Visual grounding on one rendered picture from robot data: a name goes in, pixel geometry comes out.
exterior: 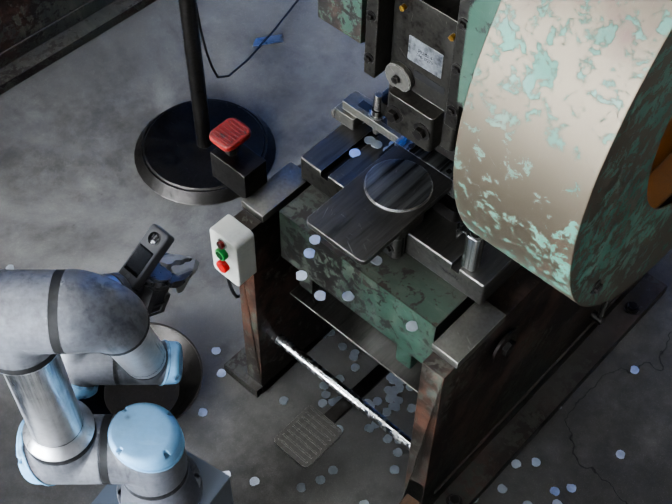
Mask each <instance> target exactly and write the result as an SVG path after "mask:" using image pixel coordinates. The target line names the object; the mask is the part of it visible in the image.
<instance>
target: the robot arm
mask: <svg viewBox="0 0 672 504"><path fill-rule="evenodd" d="M173 242H174V237H173V236H172V235H170V234H169V233H168V232H167V231H166V230H164V229H163V228H162V227H161V226H159V225H157V224H152V225H151V226H150V228H149V229H148V230H147V232H146V233H145V235H144V236H143V238H142V239H141V240H140V242H139V243H138V245H137V246H136V247H135V249H134V250H133V252H132V253H131V255H130V256H129V257H128V259H127V260H126V262H125V263H124V265H123V266H122V267H121V269H120V270H119V272H118V273H116V272H114V273H110V274H102V275H100V274H98V273H94V272H90V271H86V270H80V269H0V374H3V375H4V377H5V379H6V381H7V384H8V386H9V388H10V390H11V392H12V395H13V397H14V399H15V401H16V403H17V405H18V408H19V410H20V412H21V414H22V416H23V418H24V419H23V420H22V422H21V424H20V426H19V429H18V433H17V439H16V455H17V458H18V459H19V461H18V466H19V469H20V471H21V474H22V475H23V477H24V478H25V479H26V480H27V481H28V482H30V483H32V484H42V485H45V486H54V485H87V484H117V498H118V502H119V504H199V503H200V500H201V497H202V491H203V485H202V479H201V474H200V471H199V469H198V467H197V465H196V464H195V462H194V461H193V460H192V459H191V458H190V457H189V456H188V455H187V454H186V450H185V439H184V435H183V432H182V429H181V428H180V426H179V424H178V421H177V420H176V418H175V417H174V416H173V414H172V413H170V412H169V411H168V410H167V409H165V408H164V407H162V406H160V405H157V404H153V403H146V402H142V403H135V404H131V405H129V406H127V407H125V409H124V410H122V411H119V412H118V413H117V414H92V412H91V411H90V409H89V408H88V407H87V406H86V405H85V404H84V403H83V402H81V401H79V399H86V398H89V397H92V396H93V395H95V394H96V393H97V391H98V386H99V385H159V386H163V385H169V384H177V383H179V382H180V380H181V378H182V371H183V351H182V346H181V344H180V343H179V342H177V341H167V340H162V341H160V339H159V338H158V336H157V335H156V333H155V332H154V331H153V329H152V328H151V326H150V317H151V316H154V315H157V314H159V313H162V312H164V311H165V308H166V305H167V303H168V300H169V297H170V293H168V290H169V288H176V293H181V292H182V291H183V290H184V289H185V287H186V285H187V283H188V281H189V279H190V277H192V275H193V274H194V273H195V272H196V271H197V268H198V266H199V262H198V261H197V260H196V259H194V258H192V257H189V256H184V255H178V254H169V253H166V252H167V251H168V249H169V248H170V246H171V245H172V243H173ZM156 311H158V312H156ZM154 312H155V313H154ZM151 313H152V314H151Z"/></svg>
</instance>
